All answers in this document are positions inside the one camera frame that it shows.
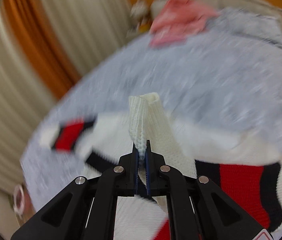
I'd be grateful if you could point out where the pink folded garment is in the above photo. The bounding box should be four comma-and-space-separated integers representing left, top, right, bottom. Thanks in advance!
149, 0, 219, 48

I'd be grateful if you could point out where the cream pleated curtain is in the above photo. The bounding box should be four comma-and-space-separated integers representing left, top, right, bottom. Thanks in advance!
0, 0, 130, 193

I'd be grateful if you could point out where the orange curtain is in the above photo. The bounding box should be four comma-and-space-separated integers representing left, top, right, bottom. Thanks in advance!
3, 0, 81, 100

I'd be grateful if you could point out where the white red black knit sweater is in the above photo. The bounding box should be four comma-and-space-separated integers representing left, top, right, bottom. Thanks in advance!
40, 93, 282, 232

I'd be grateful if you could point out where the grey patterned bed cover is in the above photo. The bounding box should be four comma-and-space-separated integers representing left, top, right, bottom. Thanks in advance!
20, 6, 282, 240

